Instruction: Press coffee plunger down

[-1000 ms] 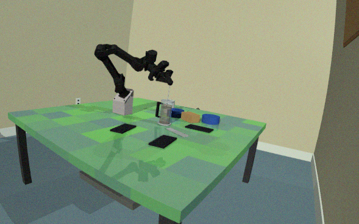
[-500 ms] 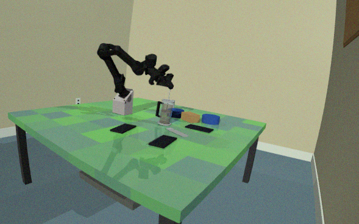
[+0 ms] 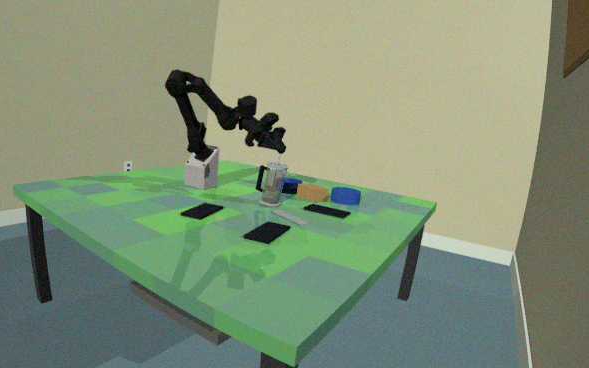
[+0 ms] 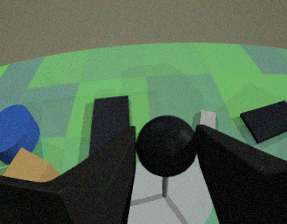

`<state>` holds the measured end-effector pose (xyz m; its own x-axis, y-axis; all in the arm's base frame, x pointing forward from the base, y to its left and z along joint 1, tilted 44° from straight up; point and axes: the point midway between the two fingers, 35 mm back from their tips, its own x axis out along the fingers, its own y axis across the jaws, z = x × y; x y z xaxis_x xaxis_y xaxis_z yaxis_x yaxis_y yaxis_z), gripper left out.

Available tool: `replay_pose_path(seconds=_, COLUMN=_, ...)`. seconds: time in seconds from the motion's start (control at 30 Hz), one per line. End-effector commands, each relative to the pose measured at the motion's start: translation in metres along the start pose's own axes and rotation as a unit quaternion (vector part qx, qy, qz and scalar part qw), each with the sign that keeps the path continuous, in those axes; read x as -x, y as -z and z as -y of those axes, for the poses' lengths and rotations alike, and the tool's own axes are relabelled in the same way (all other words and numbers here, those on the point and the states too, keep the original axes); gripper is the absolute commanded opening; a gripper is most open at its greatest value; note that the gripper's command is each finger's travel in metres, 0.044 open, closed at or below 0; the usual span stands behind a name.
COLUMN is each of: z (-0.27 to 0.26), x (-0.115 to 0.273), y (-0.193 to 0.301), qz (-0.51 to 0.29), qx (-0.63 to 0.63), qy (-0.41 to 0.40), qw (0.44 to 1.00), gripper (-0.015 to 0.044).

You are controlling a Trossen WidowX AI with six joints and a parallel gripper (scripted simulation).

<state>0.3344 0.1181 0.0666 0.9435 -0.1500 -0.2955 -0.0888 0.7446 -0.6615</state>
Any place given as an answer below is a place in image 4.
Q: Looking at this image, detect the grey flat bar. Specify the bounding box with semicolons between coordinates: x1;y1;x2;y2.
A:
194;111;216;167

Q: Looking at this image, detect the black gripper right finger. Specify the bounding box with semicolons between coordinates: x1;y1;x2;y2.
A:
195;124;287;224

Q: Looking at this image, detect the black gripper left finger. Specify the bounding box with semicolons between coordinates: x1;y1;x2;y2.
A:
0;127;136;224

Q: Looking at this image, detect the blue cylinder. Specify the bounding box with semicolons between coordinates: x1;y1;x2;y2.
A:
0;104;41;165

